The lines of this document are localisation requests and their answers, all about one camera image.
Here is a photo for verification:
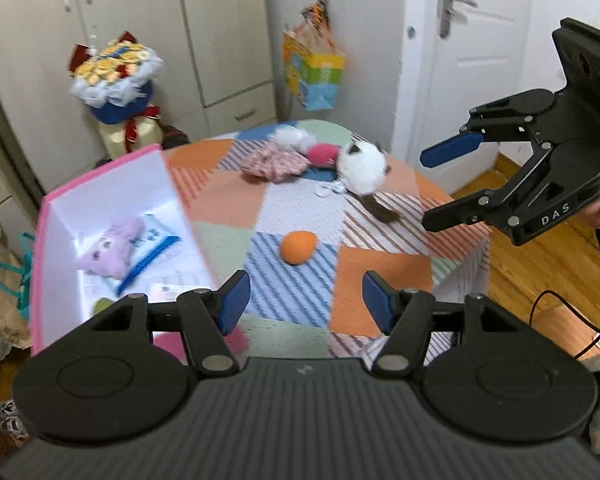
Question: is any orange sponge ball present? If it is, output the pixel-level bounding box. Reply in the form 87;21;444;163
280;230;319;266

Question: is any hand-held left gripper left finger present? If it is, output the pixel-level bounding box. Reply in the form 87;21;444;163
82;270;251;377

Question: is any flower bouquet blue wrap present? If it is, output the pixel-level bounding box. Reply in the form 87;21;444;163
68;31;165;158

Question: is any pink fluffy ball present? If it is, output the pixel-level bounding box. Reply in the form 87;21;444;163
305;143;341;167

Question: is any floral fabric scrunchie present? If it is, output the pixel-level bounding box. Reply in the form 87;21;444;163
241;141;311;183

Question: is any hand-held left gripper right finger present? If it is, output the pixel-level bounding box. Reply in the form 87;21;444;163
362;270;523;377

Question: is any blue fabric piece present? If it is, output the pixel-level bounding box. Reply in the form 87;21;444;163
300;167;338;183

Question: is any beige wardrobe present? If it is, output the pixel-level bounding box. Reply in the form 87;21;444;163
0;0;281;206

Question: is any colourful gift bag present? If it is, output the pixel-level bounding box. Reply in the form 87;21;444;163
281;0;347;112

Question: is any white door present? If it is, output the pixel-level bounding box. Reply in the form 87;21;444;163
405;0;536;161

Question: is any blue white wet wipes pack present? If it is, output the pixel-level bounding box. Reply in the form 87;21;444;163
116;214;181;295

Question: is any patterned shoe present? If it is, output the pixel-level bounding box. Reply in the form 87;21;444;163
0;399;30;443

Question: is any patchwork tablecloth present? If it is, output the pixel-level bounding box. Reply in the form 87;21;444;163
162;119;493;361

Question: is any white fluffy scrunchie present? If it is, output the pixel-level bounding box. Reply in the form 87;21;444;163
271;125;313;151

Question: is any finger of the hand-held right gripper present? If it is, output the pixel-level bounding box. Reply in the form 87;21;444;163
420;88;557;169
422;185;518;234

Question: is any black cable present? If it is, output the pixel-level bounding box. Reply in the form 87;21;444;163
527;287;600;358

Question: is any metal door handle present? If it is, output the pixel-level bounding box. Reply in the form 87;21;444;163
439;0;479;38

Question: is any white plush toy brown tail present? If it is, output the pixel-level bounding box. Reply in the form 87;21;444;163
336;141;401;224

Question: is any purple plush toy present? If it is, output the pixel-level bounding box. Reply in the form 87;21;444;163
74;216;145;281

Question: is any pink cardboard box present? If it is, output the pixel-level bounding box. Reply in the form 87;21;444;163
28;144;251;356

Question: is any small white tissue pack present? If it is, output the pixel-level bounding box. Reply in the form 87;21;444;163
150;282;201;306

